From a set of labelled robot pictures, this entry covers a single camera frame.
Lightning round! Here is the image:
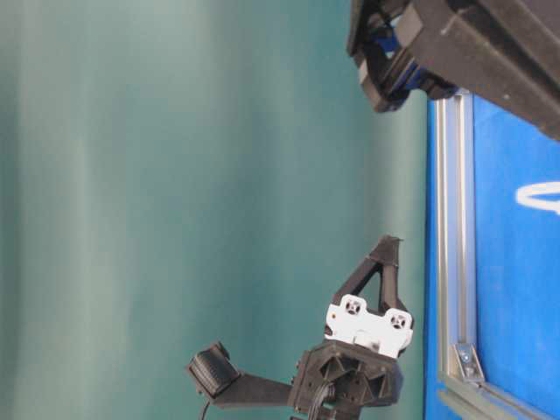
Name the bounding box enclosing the black gripper near camera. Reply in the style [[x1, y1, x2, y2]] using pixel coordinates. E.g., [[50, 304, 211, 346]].
[[346, 1, 559, 140]]

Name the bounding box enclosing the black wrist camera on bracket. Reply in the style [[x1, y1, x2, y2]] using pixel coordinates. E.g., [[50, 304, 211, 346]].
[[186, 341, 291, 409]]

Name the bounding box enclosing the white string loop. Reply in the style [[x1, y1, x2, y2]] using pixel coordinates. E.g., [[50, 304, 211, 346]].
[[514, 181, 560, 215]]

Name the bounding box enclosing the aluminium extrusion frame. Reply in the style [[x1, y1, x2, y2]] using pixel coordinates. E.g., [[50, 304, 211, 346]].
[[424, 92, 559, 419]]

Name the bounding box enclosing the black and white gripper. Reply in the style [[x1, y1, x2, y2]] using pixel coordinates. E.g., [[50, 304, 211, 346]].
[[288, 234, 413, 415]]

